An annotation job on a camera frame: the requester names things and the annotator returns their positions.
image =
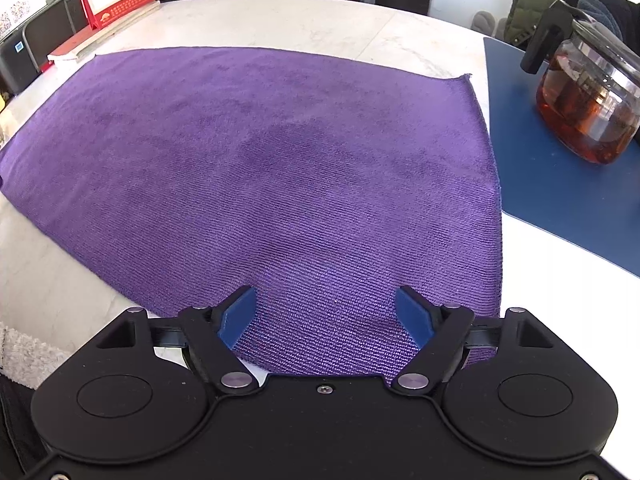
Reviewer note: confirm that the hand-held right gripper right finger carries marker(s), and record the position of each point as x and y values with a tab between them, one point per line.
415	315

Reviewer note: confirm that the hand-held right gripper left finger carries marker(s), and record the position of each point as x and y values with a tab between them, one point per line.
237	317

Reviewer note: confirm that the purple towel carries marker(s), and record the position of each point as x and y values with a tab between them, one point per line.
250	160

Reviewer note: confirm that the blue table mat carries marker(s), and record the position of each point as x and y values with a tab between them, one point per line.
550	185

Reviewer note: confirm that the person's white fleece garment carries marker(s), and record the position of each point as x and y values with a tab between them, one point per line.
20	355

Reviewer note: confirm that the person's dark trousers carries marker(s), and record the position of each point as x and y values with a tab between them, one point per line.
17	425

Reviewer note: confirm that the grey plush slippers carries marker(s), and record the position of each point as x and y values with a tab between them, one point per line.
487	24

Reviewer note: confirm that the red and white book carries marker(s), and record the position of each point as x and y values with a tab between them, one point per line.
100	35

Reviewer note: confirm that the yellow envelope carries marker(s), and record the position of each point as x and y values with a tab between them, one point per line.
2	104

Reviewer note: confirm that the black computer case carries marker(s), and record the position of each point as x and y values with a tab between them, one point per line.
45	35

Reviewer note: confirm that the white patterned wall poster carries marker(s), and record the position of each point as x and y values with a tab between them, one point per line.
20	0

